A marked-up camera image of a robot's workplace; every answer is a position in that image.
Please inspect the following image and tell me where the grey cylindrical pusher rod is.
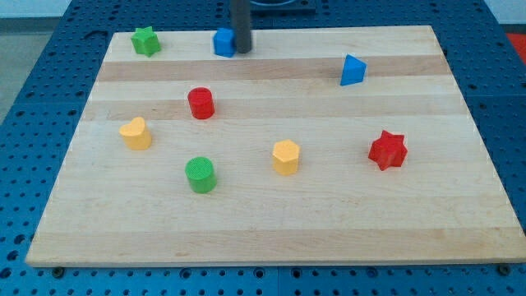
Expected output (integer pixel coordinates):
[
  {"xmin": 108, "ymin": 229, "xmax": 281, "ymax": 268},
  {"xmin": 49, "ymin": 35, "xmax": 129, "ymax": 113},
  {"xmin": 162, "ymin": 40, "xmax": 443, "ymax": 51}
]
[{"xmin": 230, "ymin": 0, "xmax": 252, "ymax": 53}]

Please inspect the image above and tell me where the blue cube block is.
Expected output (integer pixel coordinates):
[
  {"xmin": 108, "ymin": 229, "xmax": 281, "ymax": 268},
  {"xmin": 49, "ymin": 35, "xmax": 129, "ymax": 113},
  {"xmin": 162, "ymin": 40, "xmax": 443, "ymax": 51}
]
[{"xmin": 213, "ymin": 28, "xmax": 237, "ymax": 58}]

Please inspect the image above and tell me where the green star block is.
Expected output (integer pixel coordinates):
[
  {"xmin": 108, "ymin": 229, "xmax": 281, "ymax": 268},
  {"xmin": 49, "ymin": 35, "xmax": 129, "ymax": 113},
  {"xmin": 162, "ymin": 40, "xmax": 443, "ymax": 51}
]
[{"xmin": 131, "ymin": 26, "xmax": 161, "ymax": 57}]

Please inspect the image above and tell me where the red star block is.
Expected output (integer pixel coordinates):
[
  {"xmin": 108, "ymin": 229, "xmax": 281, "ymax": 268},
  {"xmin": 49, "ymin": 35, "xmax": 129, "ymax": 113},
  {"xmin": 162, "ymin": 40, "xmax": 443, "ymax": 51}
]
[{"xmin": 368, "ymin": 130, "xmax": 408, "ymax": 171}]

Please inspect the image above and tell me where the red cylinder block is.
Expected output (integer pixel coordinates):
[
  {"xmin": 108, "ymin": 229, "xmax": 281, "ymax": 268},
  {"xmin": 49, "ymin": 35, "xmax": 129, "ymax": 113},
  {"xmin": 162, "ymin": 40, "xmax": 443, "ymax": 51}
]
[{"xmin": 187, "ymin": 87, "xmax": 215, "ymax": 119}]

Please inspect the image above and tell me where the blue triangular prism block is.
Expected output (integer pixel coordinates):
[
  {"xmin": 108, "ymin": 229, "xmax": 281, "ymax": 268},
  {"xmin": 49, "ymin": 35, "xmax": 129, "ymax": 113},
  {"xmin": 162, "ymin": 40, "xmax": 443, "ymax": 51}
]
[{"xmin": 340, "ymin": 54, "xmax": 367, "ymax": 86}]

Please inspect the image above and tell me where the yellow hexagon block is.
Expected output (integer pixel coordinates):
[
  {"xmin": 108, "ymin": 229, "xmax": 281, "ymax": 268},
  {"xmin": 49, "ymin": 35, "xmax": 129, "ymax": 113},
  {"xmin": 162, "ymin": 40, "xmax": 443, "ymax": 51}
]
[{"xmin": 272, "ymin": 139, "xmax": 301, "ymax": 176}]

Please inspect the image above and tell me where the light wooden board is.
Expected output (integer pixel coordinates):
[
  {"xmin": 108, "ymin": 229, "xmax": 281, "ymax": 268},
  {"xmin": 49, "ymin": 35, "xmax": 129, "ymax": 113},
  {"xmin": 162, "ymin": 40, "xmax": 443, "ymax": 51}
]
[{"xmin": 26, "ymin": 25, "xmax": 525, "ymax": 267}]

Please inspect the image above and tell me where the yellow heart block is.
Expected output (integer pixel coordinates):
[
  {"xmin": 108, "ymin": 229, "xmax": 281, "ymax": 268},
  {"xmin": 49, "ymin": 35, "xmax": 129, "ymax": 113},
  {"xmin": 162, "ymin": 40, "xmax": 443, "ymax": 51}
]
[{"xmin": 119, "ymin": 117, "xmax": 152, "ymax": 150}]

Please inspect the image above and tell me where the green cylinder block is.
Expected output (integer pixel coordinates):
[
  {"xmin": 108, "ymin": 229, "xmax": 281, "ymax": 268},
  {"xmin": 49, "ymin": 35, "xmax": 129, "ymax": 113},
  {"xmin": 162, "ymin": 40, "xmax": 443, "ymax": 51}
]
[{"xmin": 185, "ymin": 156, "xmax": 217, "ymax": 193}]

